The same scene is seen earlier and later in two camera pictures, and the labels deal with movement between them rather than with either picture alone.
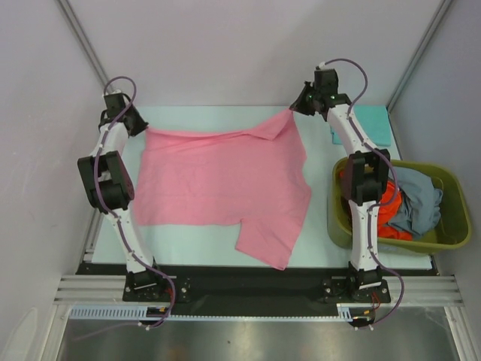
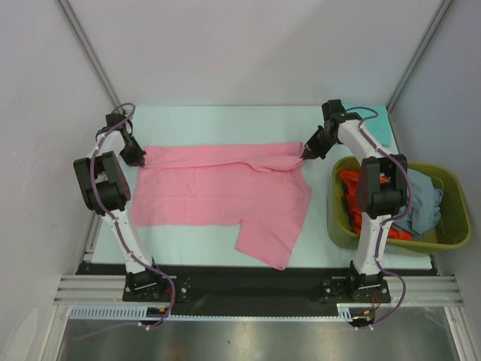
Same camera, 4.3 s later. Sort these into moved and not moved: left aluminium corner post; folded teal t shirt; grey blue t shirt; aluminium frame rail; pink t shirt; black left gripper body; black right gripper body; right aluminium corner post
Moved: black left gripper body; black right gripper body; pink t shirt
Not moved: grey blue t shirt; folded teal t shirt; aluminium frame rail; right aluminium corner post; left aluminium corner post
